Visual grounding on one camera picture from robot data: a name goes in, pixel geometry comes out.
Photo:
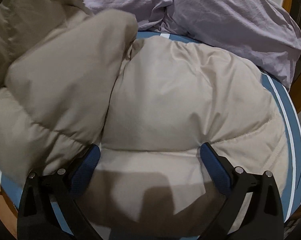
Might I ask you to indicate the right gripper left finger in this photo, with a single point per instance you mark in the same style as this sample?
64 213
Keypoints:
48 206

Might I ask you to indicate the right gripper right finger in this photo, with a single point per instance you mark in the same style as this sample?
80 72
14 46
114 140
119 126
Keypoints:
264 216

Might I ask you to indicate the beige puffer jacket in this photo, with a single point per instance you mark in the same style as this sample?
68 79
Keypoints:
150 99

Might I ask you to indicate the blue white striped bedsheet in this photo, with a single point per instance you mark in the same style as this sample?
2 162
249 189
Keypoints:
290 134

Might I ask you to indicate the right lavender pillow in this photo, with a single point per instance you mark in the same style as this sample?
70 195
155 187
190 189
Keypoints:
258 30

